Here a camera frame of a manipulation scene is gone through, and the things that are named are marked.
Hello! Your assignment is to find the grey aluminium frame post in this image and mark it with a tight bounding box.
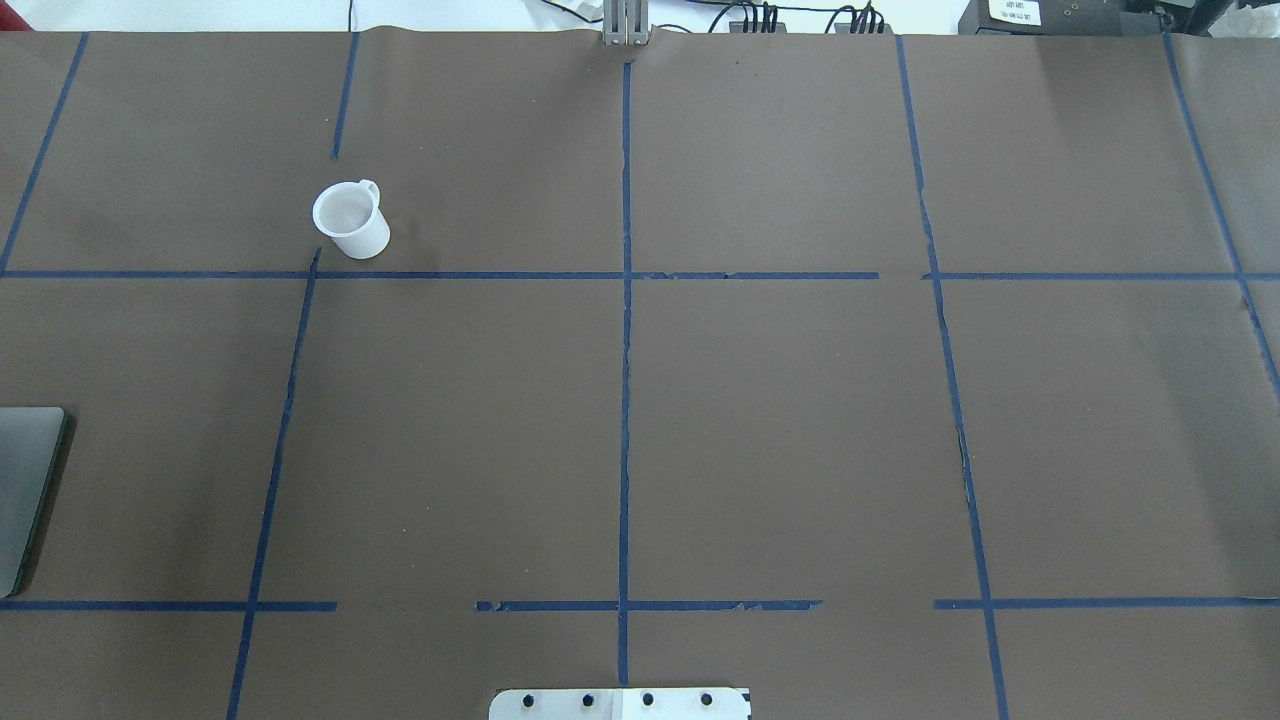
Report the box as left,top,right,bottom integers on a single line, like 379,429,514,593
602,0,652,46

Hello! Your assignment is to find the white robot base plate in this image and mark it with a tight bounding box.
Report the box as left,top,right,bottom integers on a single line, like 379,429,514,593
488,687,753,719

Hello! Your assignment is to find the black computer box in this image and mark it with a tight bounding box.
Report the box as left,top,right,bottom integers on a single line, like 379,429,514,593
957,1,1166,37

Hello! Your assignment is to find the white plastic cup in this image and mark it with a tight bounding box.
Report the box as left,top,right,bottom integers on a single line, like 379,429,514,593
312,179,390,261

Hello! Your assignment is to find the grey closed laptop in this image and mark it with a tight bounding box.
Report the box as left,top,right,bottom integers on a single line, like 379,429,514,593
1,406,67,600

